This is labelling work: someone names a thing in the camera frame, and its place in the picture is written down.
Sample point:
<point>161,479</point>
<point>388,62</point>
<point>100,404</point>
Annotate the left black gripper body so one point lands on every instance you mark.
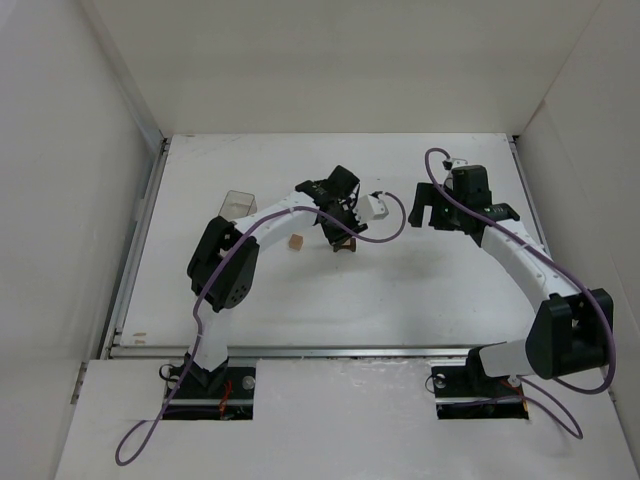
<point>338,225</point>

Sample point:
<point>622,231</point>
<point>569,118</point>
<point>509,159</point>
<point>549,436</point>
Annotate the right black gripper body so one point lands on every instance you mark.
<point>435,208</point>

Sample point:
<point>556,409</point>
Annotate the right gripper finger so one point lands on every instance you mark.
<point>433,200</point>
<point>421,201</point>

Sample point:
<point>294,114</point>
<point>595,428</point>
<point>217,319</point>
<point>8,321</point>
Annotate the dark wood arch block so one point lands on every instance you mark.
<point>348,245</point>

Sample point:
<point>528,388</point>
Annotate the light wood cube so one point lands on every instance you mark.
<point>295,242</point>

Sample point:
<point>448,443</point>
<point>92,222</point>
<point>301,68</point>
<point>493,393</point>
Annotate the clear plastic box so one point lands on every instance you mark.
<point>237,204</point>

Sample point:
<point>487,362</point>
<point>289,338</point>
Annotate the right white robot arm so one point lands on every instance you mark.
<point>572,330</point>

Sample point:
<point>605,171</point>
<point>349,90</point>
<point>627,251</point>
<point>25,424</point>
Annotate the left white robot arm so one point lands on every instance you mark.
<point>223,265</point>

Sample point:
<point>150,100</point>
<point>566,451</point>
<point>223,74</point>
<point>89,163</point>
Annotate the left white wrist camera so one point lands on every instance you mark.
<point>370,208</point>

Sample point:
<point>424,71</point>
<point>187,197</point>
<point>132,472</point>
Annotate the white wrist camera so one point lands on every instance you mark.
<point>370,208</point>
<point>451,163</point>

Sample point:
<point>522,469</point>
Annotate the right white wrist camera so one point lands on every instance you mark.
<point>451,163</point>

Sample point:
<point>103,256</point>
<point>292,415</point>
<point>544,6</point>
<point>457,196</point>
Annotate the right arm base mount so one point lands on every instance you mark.
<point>458,398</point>

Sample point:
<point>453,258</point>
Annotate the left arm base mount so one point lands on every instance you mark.
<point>228,397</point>

